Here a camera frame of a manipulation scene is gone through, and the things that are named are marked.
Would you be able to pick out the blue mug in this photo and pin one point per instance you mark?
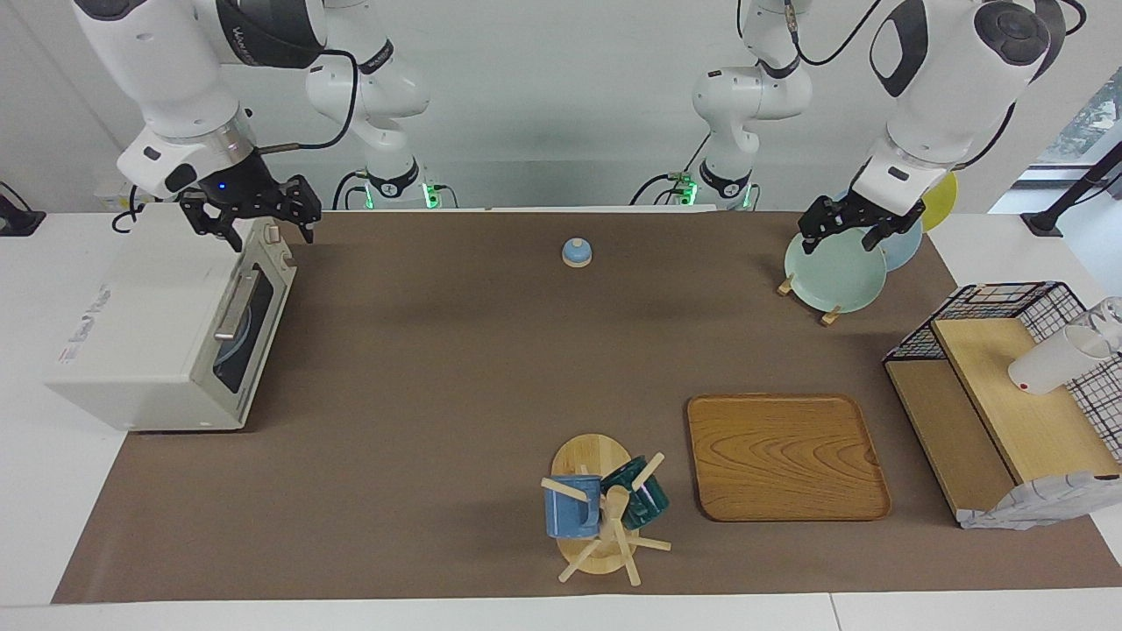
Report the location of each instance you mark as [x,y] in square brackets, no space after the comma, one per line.
[570,513]

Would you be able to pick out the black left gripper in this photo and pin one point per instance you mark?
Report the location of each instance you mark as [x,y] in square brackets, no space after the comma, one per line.
[868,219]

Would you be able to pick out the dark green mug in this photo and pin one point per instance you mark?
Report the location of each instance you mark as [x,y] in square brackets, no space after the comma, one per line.
[649,504]

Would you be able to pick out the yellow plate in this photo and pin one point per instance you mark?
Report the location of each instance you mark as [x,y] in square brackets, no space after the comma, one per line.
[942,206]

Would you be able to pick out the wooden step shelf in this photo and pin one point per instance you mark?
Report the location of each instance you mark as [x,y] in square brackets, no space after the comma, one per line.
[1026,421]

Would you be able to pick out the black clamp mount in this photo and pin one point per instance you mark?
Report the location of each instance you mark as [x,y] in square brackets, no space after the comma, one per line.
[17,219]

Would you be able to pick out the white paper cup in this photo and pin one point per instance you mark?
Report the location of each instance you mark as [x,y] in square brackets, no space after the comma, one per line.
[1047,364]

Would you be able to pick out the clear glass cup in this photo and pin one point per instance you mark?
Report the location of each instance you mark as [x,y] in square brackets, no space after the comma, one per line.
[1111,320]

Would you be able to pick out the large light blue plate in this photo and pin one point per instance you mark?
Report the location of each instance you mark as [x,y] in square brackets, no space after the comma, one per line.
[907,247]

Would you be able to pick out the white marbled cloth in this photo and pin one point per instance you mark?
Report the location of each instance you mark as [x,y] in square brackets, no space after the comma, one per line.
[1034,506]

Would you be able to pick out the wooden plate rack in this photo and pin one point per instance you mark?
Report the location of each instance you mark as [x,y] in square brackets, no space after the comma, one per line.
[830,315]

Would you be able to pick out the black clamp stand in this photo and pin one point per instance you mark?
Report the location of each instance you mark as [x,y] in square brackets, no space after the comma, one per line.
[1074,194]

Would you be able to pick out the wooden mug tree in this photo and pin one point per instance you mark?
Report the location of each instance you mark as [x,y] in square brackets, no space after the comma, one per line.
[589,456]

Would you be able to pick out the cream toaster oven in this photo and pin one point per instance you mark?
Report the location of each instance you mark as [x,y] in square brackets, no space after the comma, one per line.
[140,315]

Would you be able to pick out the wooden serving tray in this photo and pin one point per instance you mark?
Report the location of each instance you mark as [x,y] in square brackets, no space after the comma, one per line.
[784,456]

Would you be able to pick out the pale green plate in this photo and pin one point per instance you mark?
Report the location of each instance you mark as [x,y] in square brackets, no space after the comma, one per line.
[833,280]

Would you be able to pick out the small light blue plate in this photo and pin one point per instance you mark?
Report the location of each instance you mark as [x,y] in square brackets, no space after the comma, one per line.
[230,352]

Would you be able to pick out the window with outdoor view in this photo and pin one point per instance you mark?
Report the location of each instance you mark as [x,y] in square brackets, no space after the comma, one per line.
[1096,114]

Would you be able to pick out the brown table mat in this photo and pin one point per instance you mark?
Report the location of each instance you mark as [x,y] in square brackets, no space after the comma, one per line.
[438,368]

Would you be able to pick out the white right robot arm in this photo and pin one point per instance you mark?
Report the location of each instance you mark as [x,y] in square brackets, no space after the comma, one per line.
[158,61]

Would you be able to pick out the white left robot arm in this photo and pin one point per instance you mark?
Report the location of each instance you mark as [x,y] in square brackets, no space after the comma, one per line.
[947,88]

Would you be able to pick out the small blue dome bell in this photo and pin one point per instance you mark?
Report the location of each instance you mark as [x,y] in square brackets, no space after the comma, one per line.
[577,253]

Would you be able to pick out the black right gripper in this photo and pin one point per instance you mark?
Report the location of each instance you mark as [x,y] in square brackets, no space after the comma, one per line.
[245,188]

